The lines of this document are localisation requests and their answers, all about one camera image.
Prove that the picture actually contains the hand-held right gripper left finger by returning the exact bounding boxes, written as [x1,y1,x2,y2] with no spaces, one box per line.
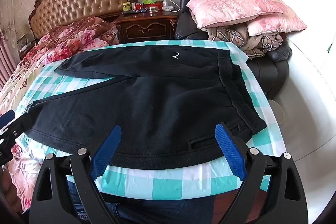
[28,124,122,224]

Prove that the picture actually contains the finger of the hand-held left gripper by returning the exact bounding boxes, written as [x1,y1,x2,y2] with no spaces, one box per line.
[0,111,15,135]
[0,115,35,146]

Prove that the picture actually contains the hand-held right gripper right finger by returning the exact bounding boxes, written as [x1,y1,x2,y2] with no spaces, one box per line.
[215,122,308,224]

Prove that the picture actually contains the black pants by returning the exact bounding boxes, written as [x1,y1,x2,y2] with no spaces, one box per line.
[26,46,267,169]

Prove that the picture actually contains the person's left hand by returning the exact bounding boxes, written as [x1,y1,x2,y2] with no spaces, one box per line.
[0,165,23,214]

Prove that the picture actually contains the pink curtain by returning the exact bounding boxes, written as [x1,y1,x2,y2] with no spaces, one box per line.
[0,38,20,88]

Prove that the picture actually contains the teal white checked tablecloth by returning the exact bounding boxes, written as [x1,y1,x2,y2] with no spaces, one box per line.
[14,39,286,201]

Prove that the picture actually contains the red floral quilt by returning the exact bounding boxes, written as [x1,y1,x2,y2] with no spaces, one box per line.
[0,17,118,214]

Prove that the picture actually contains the beige plaid blanket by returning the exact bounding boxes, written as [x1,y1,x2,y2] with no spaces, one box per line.
[206,23,284,60]

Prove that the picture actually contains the dark wooden nightstand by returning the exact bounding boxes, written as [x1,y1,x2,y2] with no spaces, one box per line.
[114,10,179,43]

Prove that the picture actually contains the small pink floral pillow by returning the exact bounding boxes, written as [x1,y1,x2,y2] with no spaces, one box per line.
[247,0,307,37]

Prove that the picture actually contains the large pink floral pillow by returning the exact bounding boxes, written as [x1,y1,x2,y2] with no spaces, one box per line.
[186,0,285,29]

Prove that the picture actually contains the red flat box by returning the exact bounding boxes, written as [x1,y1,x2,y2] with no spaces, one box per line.
[134,3,161,10]

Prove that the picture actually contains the white cable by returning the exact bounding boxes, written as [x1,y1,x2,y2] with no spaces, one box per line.
[165,0,180,12]

